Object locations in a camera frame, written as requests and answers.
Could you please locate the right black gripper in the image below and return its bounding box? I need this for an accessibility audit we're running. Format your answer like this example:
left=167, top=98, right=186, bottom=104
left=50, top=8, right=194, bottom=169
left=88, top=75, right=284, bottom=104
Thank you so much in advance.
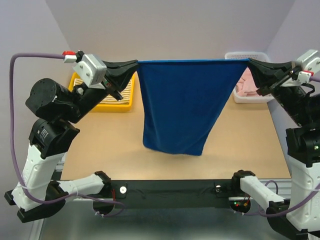
left=249, top=54, right=313, bottom=125

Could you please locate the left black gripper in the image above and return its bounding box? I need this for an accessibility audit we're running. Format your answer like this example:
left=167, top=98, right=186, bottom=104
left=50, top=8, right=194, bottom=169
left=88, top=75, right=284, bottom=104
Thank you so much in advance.
left=63, top=56, right=140, bottom=123

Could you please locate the yellow striped towel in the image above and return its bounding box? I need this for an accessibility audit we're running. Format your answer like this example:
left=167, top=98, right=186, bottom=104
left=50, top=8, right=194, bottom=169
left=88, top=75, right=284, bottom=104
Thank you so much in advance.
left=68, top=77, right=134, bottom=105

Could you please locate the blue towel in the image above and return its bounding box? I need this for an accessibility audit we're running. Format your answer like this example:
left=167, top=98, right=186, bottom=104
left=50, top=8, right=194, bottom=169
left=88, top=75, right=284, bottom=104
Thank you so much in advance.
left=137, top=59, right=248, bottom=156

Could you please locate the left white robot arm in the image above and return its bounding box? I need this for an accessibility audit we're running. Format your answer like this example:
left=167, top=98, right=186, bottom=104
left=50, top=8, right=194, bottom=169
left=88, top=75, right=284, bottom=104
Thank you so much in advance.
left=4, top=59, right=139, bottom=223

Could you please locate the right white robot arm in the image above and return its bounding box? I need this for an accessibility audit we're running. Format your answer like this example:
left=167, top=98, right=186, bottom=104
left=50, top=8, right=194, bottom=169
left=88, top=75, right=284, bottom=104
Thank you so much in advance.
left=230, top=56, right=320, bottom=240

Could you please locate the white plastic basket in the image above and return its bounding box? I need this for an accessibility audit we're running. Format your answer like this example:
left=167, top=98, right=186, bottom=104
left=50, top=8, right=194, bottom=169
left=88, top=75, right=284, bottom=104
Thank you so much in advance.
left=224, top=51, right=274, bottom=104

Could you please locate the pink towel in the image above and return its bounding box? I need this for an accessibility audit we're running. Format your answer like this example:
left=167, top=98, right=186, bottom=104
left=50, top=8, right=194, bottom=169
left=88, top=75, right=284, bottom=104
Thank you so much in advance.
left=235, top=67, right=258, bottom=97

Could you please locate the yellow plastic tray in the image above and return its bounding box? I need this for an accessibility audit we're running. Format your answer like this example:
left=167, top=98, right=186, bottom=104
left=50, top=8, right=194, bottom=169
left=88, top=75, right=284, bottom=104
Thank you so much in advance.
left=67, top=71, right=136, bottom=113

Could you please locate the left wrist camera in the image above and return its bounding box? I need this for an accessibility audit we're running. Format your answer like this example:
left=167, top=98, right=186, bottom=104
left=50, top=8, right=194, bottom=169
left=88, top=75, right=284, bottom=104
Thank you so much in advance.
left=62, top=51, right=107, bottom=89

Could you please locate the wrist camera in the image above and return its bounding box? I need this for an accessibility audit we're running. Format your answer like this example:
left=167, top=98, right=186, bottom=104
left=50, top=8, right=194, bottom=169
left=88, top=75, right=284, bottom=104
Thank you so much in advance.
left=62, top=51, right=107, bottom=89
left=291, top=49, right=320, bottom=86

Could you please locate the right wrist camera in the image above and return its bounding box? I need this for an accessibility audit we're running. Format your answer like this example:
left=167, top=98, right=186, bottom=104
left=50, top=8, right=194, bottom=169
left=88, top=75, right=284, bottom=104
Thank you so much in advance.
left=291, top=49, right=320, bottom=86

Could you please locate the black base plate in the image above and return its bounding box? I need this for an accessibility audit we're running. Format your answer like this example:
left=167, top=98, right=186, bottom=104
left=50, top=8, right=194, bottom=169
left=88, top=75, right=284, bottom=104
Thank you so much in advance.
left=93, top=178, right=261, bottom=213

